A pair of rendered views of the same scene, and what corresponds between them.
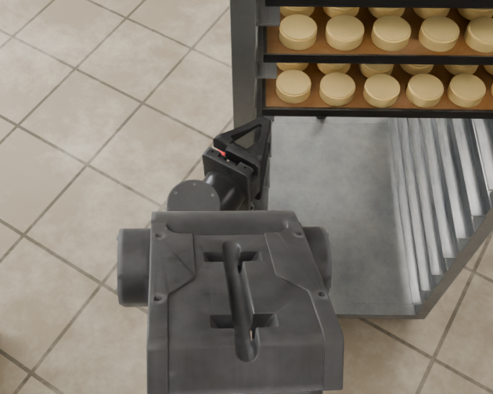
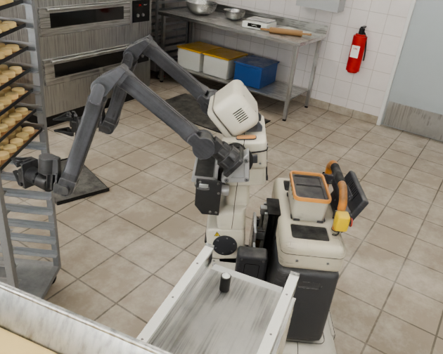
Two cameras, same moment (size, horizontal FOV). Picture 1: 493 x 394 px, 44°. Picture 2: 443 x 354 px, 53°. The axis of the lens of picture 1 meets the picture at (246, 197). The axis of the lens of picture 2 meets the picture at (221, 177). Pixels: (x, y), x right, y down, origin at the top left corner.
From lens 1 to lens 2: 1.45 m
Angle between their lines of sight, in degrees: 66
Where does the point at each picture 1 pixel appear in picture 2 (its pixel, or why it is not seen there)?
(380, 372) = (76, 298)
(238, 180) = (34, 164)
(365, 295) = (39, 281)
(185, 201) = (46, 156)
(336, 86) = (2, 153)
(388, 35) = (3, 126)
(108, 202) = not seen: outside the picture
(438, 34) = (10, 120)
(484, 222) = not seen: hidden behind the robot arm
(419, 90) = (17, 141)
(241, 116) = not seen: outside the picture
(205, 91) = not seen: outside the picture
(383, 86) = (10, 146)
